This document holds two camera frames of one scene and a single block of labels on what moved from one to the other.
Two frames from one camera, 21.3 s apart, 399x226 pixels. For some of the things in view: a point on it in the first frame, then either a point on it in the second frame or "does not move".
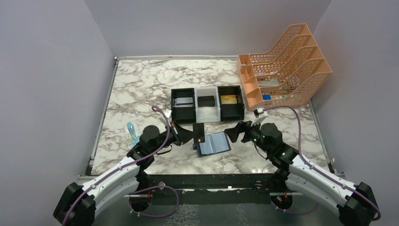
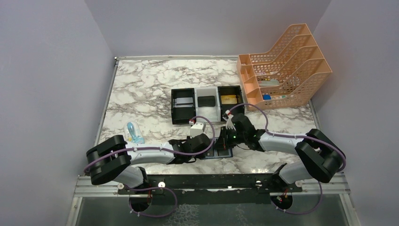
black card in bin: (206, 101) does not move
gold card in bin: (228, 99) does not move
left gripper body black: (163, 136) to (198, 156)
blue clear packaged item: (132, 133) does not move
